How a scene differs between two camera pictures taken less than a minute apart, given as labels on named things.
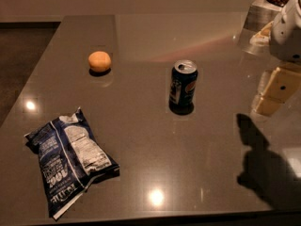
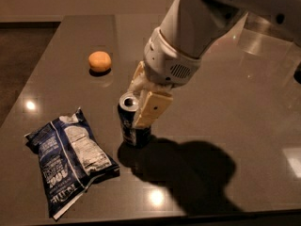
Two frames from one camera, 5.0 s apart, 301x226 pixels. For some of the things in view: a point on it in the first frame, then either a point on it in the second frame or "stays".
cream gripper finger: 262,37 to 140,81
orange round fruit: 99,60 stays
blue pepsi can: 182,87 to 133,136
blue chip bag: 71,158 stays
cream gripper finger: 276,88 to 152,106
